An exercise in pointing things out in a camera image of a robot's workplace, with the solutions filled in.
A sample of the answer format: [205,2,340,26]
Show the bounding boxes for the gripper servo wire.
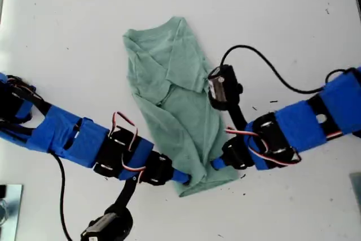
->
[111,110,147,173]
[224,126,273,164]

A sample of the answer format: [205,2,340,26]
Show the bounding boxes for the green t-shirt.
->
[122,16,240,198]

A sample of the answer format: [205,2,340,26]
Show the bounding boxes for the gripper camera stalk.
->
[111,174,140,216]
[225,102,249,140]

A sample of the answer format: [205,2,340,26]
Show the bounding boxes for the camera black cable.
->
[221,44,356,95]
[50,152,74,241]

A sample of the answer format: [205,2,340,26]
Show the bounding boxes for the steel plate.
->
[0,183,24,228]

